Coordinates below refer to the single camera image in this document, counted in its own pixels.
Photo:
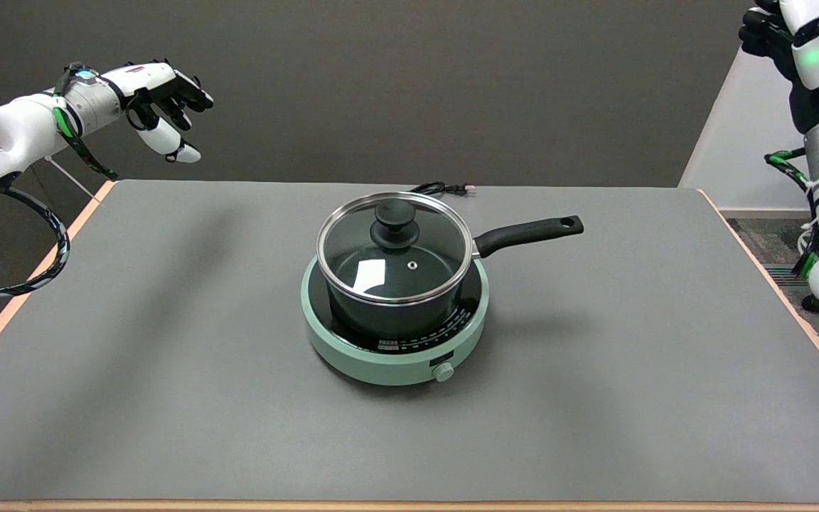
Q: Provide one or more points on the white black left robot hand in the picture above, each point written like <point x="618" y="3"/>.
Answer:
<point x="146" y="75"/>

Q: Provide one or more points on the glass pot lid black knob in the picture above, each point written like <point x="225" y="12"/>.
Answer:
<point x="352" y="242"/>

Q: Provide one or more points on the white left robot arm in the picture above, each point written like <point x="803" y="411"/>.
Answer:
<point x="18" y="128"/>

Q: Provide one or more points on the thin white rod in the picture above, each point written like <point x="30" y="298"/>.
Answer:
<point x="68" y="178"/>

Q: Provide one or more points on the floor vent grille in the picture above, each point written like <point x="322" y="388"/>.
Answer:
<point x="783" y="276"/>

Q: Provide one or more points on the mint green induction cooker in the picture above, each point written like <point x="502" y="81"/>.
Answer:
<point x="381" y="363"/>

